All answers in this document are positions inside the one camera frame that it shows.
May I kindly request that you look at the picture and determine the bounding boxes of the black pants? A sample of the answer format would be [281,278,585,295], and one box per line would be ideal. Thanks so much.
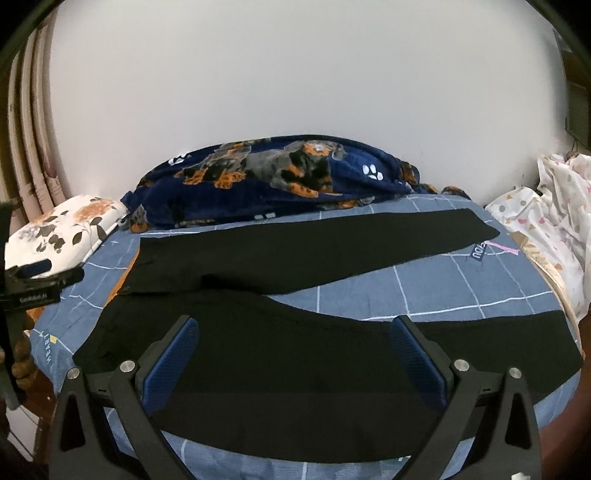
[72,208,584,464]

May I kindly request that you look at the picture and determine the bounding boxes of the white floral pillow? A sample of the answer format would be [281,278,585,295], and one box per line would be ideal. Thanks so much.
[5,195,127,278]

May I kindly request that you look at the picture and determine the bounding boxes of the beige pink curtain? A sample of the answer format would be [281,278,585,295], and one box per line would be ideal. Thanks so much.
[1,16,67,230]

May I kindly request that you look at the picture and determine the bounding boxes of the white patterned quilt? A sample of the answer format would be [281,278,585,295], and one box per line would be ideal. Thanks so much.
[486,153,590,319]

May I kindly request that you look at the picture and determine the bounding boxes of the navy dog print blanket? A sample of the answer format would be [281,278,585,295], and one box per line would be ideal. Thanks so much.
[120,134,472,233]

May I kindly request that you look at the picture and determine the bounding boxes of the brown wooden wardrobe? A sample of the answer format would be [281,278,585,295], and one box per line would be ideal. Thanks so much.
[554,31,590,150]

